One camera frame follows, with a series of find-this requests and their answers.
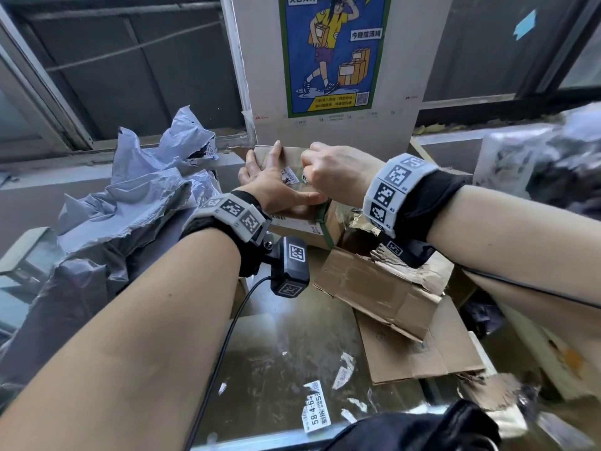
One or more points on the person's left hand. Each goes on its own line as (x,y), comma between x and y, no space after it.
(264,185)

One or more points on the person's right hand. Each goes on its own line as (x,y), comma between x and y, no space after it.
(342,180)

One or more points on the person's left thumb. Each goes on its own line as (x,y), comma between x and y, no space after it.
(305,200)

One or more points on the person's right fingers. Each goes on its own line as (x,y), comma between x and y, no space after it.
(314,166)

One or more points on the small brown cardboard box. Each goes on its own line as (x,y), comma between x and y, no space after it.
(310,225)

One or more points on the white barcode label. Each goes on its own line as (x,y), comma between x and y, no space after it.
(290,176)

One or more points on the person's left forearm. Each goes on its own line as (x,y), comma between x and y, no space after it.
(131,333)

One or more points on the person's right forearm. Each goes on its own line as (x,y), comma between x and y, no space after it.
(516,230)

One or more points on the left marker wristband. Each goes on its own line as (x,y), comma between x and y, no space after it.
(234,216)

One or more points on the marker wristband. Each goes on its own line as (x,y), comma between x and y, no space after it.
(394,187)
(234,216)

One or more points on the right marker wristband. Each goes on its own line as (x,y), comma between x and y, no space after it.
(394,187)

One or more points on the blue cartoon poster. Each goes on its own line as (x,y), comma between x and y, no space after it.
(335,56)

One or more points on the torn taped cardboard box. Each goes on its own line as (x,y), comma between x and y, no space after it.
(380,286)

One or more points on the white board panel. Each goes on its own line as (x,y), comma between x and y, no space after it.
(422,65)

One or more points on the crumpled grey plastic mailer bags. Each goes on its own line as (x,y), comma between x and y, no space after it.
(131,206)

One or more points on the torn white paper scrap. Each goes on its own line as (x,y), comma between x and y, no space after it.
(343,371)
(348,416)
(358,404)

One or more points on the flattened cardboard sheet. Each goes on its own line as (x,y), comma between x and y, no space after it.
(422,352)

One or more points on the white printed shipping label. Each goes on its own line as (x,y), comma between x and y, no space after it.
(316,407)

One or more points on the black plastic bag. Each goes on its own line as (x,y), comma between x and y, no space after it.
(483,314)

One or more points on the clear plastic bag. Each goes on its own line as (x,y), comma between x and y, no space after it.
(540,159)

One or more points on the blue tape piece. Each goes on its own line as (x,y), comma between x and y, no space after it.
(525,24)

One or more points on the black clothing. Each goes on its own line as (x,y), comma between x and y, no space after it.
(422,429)

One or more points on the crumpled brown paper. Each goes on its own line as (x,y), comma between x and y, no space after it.
(493,401)

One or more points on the beige cardboard box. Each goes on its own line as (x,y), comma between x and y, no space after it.
(558,366)

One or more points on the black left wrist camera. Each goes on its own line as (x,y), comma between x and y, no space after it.
(291,265)

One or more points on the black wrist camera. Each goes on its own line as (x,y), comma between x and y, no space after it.
(404,251)
(291,265)

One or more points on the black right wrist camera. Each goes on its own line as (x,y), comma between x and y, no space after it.
(404,251)

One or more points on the grey window frame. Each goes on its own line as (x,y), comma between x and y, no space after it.
(42,103)

